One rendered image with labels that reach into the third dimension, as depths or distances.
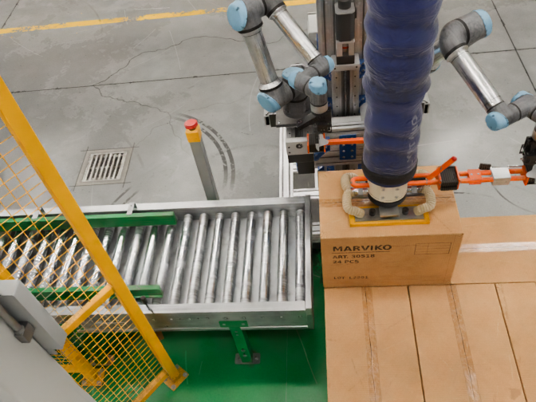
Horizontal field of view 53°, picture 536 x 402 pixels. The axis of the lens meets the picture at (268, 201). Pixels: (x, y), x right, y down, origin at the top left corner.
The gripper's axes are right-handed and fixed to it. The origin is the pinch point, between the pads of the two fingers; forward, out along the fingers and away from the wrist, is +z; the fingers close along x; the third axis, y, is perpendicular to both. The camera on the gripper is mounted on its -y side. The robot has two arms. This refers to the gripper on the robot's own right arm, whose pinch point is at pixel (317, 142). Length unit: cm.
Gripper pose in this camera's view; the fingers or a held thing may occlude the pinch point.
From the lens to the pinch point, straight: 252.1
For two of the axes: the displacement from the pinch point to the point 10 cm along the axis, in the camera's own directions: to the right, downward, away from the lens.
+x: 0.4, -7.6, 6.5
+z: 1.2, 6.5, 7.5
